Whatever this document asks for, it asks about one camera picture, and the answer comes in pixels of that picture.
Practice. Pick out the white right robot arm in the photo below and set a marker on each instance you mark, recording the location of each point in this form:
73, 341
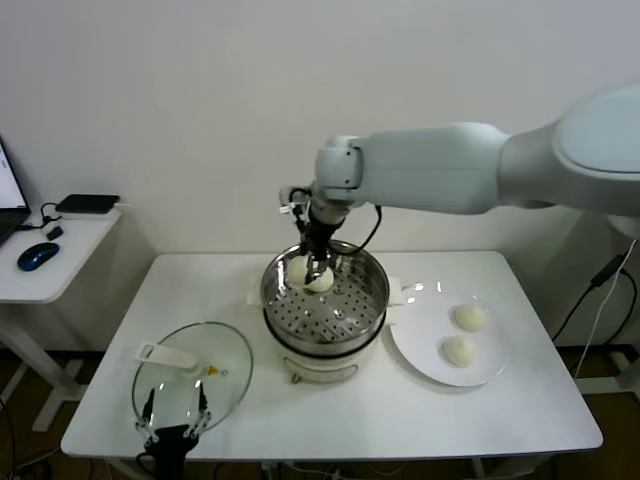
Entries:
425, 165

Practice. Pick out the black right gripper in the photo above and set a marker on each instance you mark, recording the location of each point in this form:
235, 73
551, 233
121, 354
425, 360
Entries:
317, 232

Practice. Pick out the white steamed baozi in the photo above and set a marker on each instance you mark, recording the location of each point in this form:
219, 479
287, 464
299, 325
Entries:
297, 271
470, 317
459, 351
326, 285

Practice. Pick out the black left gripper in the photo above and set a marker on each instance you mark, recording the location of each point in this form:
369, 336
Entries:
171, 440

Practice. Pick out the small black dongle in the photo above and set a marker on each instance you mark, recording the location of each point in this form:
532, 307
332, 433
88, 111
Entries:
54, 233

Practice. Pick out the black laptop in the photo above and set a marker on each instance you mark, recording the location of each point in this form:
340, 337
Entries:
7, 190

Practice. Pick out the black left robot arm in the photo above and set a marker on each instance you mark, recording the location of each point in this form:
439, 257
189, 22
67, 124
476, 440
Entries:
167, 467

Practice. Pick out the blue computer mouse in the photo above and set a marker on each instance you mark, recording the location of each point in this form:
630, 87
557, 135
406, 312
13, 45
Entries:
37, 257

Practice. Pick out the white round plate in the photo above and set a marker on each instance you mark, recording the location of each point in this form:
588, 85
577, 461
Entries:
425, 345

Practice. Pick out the white electric cooker pot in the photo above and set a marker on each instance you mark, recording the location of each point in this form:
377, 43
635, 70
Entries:
320, 370

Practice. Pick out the white side desk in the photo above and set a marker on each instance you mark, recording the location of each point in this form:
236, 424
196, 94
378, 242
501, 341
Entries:
75, 260

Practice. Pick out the perforated steel steamer basket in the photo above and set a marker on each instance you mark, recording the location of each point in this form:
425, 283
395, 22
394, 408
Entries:
345, 315

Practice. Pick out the flat black box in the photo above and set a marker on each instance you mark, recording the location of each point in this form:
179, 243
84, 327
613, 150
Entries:
87, 204

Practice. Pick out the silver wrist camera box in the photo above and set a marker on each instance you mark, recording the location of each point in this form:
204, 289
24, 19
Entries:
292, 199

